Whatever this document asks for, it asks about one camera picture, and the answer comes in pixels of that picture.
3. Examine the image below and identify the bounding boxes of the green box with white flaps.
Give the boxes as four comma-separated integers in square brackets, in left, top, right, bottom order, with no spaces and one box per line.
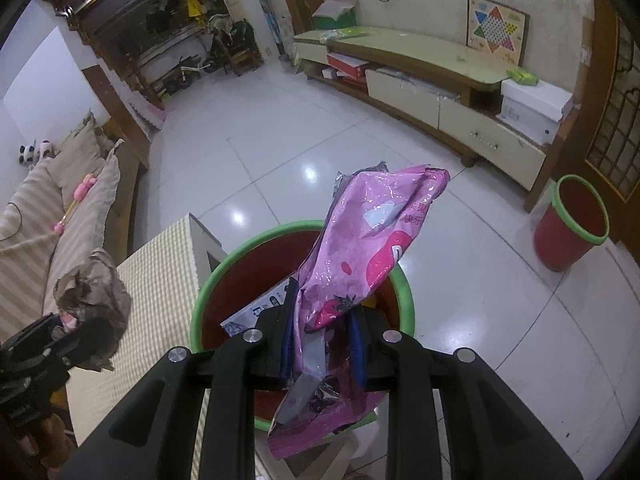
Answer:
[311,0,358,31]

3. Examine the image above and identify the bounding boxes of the pink toy stick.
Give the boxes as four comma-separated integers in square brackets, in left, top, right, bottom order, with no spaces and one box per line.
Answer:
[52,172,98,236]

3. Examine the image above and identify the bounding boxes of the pink foil wrapper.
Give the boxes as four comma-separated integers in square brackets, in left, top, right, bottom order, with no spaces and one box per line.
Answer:
[266,161,451,461]

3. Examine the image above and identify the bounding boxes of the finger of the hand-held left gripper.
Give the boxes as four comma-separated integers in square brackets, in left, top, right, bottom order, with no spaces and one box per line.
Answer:
[0,312,76,376]

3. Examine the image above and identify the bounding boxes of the black stroller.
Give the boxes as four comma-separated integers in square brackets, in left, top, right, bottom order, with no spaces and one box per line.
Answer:
[210,15,256,61]

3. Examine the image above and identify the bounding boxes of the long television cabinet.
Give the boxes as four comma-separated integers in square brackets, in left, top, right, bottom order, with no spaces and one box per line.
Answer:
[292,25,548,211]

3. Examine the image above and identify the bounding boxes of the wooden chair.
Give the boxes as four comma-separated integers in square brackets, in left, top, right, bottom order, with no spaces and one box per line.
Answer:
[227,40,263,76]

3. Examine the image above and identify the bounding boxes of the white cardboard box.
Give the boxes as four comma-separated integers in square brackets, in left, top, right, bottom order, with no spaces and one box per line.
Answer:
[497,77,575,145]

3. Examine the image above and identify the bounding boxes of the small green-rimmed red bin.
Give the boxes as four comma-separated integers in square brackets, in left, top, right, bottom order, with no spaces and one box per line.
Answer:
[532,174,611,273]

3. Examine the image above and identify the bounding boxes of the small green packet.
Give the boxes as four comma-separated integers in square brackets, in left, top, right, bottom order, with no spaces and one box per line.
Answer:
[506,67,540,86]

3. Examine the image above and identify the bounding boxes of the star checkers board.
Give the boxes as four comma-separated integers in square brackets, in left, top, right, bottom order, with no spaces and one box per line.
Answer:
[465,0,530,67]

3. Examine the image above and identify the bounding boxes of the white and blue box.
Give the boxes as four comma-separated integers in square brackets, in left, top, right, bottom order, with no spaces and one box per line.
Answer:
[220,280,296,338]

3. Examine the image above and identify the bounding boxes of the striped sofa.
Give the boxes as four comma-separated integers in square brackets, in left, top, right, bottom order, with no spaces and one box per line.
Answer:
[0,110,151,341]

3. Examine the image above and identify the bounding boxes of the white balance bike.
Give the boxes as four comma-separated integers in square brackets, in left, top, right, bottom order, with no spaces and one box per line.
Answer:
[160,52,221,96]

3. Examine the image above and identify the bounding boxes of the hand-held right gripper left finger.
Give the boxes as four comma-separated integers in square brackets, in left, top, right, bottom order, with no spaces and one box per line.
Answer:
[56,276,302,480]

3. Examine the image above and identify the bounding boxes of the green flat packet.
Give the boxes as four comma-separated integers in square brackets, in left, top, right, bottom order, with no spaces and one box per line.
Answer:
[320,27,381,41]

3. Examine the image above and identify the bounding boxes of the red flat box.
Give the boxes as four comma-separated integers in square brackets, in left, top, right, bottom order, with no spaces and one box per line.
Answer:
[325,51,373,81]

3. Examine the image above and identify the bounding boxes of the wooden lattice door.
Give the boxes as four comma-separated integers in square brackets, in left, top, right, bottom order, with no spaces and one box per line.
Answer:
[522,0,640,261]

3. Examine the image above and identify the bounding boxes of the folded foam play mat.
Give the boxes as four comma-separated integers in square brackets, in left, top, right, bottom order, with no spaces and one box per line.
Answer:
[125,87,168,133]

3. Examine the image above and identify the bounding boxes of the paper ball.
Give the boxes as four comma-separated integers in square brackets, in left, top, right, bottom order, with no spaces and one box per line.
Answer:
[52,249,133,373]

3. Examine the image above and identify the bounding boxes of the panda plush toy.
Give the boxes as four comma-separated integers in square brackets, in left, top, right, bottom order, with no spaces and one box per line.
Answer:
[17,139,56,166]

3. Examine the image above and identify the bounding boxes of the large green-rimmed red bin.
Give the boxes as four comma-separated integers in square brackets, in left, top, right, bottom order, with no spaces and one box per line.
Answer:
[189,220,417,433]

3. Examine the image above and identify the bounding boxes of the checked tablecloth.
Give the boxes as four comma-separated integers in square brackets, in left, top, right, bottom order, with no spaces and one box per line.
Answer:
[65,212,281,480]

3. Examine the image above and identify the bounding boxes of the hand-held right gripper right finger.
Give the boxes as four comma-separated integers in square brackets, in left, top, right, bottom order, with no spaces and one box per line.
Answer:
[349,306,584,480]

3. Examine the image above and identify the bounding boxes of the beige cushion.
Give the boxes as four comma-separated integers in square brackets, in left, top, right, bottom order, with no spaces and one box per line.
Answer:
[50,115,108,196]

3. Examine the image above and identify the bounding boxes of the dark hanging clothes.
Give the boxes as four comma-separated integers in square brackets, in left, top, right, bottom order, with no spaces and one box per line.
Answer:
[145,0,181,33]

